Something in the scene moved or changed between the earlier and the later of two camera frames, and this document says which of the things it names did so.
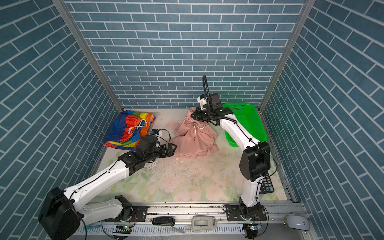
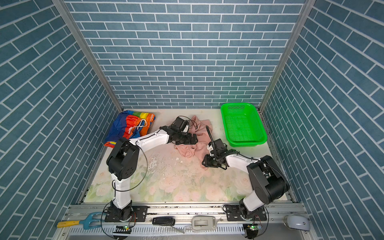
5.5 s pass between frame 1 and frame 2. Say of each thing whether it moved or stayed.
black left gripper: moved
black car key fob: stayed
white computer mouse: stayed
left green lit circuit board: stayed
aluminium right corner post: stayed
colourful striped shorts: stayed
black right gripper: moved
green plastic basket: stayed
